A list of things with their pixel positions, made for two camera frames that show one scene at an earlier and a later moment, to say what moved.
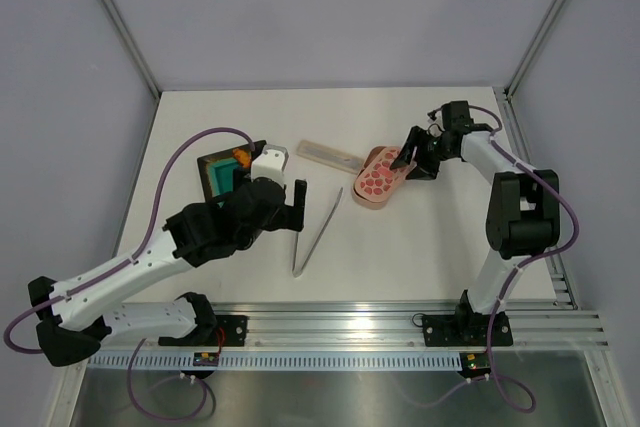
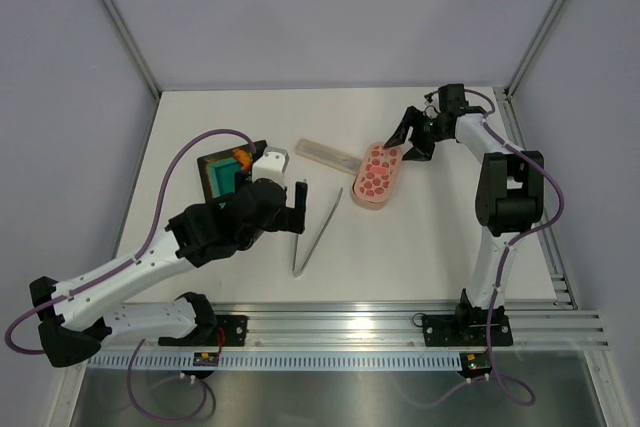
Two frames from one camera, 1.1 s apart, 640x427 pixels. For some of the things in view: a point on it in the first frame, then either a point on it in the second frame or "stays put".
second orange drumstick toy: x=242 y=157 stays put
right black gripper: x=425 y=170 to x=411 y=118
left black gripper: x=290 y=217 stays put
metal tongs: x=316 y=242 stays put
